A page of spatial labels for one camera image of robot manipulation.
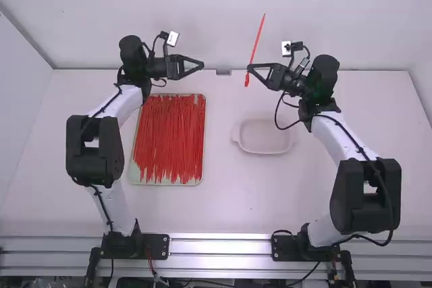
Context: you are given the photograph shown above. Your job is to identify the black cable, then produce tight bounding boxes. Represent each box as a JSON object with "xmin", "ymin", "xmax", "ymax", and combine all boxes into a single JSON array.
[
  {"xmin": 273, "ymin": 89, "xmax": 305, "ymax": 131},
  {"xmin": 151, "ymin": 32, "xmax": 170, "ymax": 61},
  {"xmin": 350, "ymin": 228, "xmax": 396, "ymax": 248}
]

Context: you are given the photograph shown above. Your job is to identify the white dish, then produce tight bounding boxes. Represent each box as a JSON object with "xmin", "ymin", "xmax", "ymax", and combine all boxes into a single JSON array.
[{"xmin": 230, "ymin": 117, "xmax": 300, "ymax": 156}]

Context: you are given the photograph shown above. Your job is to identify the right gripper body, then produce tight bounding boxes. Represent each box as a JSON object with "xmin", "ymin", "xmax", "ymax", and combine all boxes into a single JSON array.
[{"xmin": 269, "ymin": 63, "xmax": 311, "ymax": 96}]

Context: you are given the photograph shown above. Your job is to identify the silver rails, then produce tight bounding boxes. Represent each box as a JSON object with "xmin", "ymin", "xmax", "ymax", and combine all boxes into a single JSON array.
[{"xmin": 0, "ymin": 231, "xmax": 432, "ymax": 283}]

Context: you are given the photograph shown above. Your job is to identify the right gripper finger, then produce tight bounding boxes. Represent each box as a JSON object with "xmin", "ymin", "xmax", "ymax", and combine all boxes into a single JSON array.
[
  {"xmin": 246, "ymin": 62, "xmax": 279, "ymax": 71},
  {"xmin": 247, "ymin": 67, "xmax": 276, "ymax": 91}
]

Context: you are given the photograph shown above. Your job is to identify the pale tray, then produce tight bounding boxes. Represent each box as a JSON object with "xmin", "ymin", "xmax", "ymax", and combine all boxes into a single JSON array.
[{"xmin": 128, "ymin": 92, "xmax": 209, "ymax": 187}]

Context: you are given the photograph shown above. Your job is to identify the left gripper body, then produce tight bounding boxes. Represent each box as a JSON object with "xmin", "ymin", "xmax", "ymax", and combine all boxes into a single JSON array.
[{"xmin": 147, "ymin": 54, "xmax": 182, "ymax": 82}]

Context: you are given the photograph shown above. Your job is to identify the row of orange cable ties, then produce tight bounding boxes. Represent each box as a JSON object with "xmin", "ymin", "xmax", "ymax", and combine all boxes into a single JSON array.
[{"xmin": 132, "ymin": 93, "xmax": 207, "ymax": 185}]

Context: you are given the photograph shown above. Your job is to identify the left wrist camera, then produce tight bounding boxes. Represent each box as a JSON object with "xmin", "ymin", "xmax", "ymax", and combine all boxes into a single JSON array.
[{"xmin": 166, "ymin": 30, "xmax": 182, "ymax": 47}]

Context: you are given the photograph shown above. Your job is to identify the orange cable tie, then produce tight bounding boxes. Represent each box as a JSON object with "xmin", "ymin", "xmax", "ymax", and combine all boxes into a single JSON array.
[{"xmin": 243, "ymin": 13, "xmax": 267, "ymax": 88}]

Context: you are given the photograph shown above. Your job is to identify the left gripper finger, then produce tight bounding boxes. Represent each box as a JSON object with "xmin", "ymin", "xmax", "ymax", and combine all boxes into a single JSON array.
[
  {"xmin": 178, "ymin": 64, "xmax": 205, "ymax": 80},
  {"xmin": 177, "ymin": 54, "xmax": 205, "ymax": 67}
]

